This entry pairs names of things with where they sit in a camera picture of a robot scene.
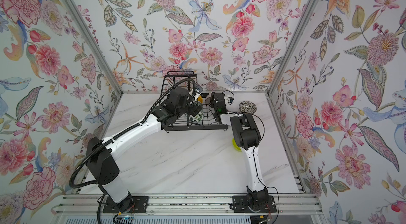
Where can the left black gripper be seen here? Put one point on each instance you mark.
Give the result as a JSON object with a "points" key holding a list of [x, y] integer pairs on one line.
{"points": [[194, 110]]}

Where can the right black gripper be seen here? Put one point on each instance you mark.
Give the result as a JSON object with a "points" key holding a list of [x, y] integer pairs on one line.
{"points": [[214, 96]]}

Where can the black wire dish rack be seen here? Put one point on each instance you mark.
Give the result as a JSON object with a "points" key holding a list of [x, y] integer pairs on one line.
{"points": [[206, 119]]}

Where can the yellow plastic bowl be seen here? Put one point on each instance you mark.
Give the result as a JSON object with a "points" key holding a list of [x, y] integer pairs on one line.
{"points": [[200, 98]]}

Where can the green leaf pattern bowl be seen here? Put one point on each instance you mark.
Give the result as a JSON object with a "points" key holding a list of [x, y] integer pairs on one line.
{"points": [[197, 118]]}

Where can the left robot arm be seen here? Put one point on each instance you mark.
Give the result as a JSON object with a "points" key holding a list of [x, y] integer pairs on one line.
{"points": [[99, 165]]}

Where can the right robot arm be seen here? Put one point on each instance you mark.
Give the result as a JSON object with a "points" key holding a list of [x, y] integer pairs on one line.
{"points": [[247, 138]]}

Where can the lime green plastic bowl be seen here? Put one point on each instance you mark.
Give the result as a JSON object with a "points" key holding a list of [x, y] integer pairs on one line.
{"points": [[235, 146]]}

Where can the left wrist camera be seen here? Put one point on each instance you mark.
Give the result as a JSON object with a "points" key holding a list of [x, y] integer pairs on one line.
{"points": [[198, 90]]}

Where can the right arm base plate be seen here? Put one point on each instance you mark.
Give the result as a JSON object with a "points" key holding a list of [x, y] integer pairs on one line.
{"points": [[241, 204]]}

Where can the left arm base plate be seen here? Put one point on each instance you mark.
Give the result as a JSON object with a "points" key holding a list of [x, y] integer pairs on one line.
{"points": [[133, 204]]}

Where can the aluminium mounting rail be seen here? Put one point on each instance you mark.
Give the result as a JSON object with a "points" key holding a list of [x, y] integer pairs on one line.
{"points": [[193, 204]]}

